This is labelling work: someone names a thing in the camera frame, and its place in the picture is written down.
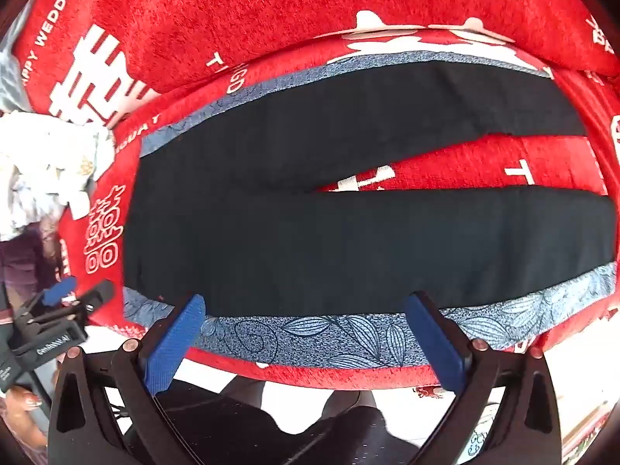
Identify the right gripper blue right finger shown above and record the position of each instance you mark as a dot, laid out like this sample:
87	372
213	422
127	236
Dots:
526	428

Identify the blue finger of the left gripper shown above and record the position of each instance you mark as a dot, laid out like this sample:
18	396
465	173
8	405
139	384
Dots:
55	294
95	298

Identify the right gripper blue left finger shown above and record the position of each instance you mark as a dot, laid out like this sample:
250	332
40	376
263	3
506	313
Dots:
105	410

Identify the black pants blue patterned trim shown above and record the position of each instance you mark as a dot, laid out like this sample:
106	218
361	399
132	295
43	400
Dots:
306	208

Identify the person's left hand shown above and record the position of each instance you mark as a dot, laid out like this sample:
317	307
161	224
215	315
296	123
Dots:
19	404

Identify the dark purple garment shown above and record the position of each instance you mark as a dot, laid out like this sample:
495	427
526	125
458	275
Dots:
30	262

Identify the red wedding blanket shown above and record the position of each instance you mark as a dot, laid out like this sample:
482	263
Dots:
93	246

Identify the white floral garment pile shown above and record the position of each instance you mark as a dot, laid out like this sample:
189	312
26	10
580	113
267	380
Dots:
47	167

